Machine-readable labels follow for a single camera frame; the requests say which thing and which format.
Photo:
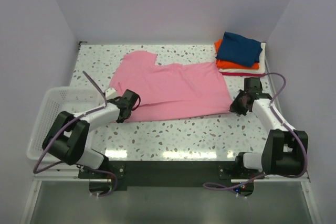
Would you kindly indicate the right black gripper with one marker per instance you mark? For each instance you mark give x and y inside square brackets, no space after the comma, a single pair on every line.
[234,107]

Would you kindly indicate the pink t shirt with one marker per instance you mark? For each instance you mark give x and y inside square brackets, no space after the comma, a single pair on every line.
[173,91]

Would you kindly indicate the folded white t shirt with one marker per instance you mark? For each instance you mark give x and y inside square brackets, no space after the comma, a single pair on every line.
[262,67]

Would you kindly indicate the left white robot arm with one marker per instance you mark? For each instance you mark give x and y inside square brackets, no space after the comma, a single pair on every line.
[67,139]

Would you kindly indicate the white plastic laundry basket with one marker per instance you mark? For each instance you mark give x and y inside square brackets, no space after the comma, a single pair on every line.
[56,100]

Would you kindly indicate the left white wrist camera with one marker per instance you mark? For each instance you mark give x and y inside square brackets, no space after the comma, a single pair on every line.
[110,93]

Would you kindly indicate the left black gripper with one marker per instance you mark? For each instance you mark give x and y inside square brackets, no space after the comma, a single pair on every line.
[119,120]

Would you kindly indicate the folded red t shirt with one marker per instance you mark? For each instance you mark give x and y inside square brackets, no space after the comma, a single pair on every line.
[241,74]

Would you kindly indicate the folded blue t shirt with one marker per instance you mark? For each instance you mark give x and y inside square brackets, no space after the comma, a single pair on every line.
[238,49]

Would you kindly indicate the aluminium frame rail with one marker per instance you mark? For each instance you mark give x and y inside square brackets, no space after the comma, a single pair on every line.
[63,171]

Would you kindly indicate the folded orange t shirt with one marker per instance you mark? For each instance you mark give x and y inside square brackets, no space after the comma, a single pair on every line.
[222,64]

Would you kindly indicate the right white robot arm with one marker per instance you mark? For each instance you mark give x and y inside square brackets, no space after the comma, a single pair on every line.
[285,150]

